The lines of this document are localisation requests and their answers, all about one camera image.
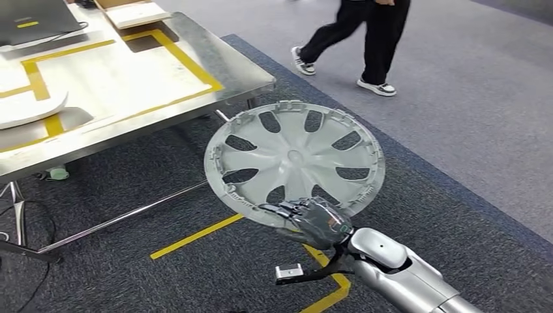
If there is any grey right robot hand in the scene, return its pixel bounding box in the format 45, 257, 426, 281
259, 196, 355, 252

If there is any grey plastic wheel hubcap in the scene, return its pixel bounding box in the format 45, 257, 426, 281
203, 100, 386, 230

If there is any steel workbench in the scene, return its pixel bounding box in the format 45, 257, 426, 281
0, 12, 277, 264

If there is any white curved plastic part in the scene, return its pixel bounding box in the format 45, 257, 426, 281
0, 91, 69, 130

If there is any yellow floor tape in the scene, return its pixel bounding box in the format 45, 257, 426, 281
149, 213, 351, 313

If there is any person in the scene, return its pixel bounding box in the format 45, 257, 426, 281
290, 0, 411, 98

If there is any yellow table tape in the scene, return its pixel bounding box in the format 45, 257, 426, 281
0, 27, 224, 154

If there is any white foam board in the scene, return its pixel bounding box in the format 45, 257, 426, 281
106, 2, 172, 30

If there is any cardboard box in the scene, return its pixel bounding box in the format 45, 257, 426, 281
93, 0, 173, 31

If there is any dark grey laptop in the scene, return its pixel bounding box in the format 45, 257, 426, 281
0, 0, 83, 48

